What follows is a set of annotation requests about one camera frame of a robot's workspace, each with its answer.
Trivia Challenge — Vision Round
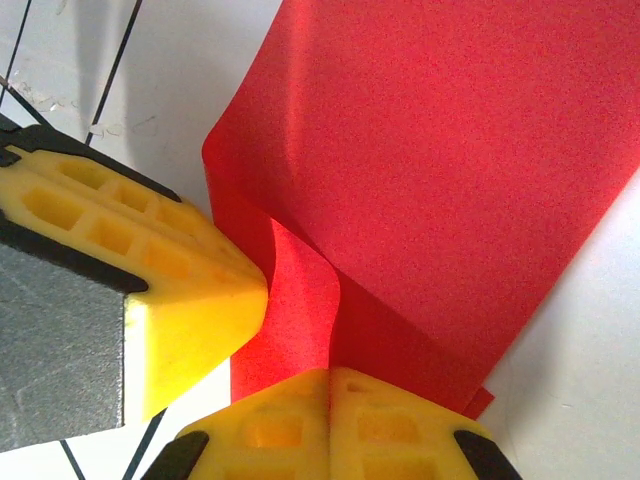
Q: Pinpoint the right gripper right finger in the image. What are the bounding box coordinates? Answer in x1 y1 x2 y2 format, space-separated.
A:
327 366 524 480

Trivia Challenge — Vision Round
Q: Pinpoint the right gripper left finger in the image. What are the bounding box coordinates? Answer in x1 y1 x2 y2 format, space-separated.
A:
142 368 331 480

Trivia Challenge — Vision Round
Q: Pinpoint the red cloth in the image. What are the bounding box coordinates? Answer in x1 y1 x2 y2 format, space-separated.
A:
202 0 640 421

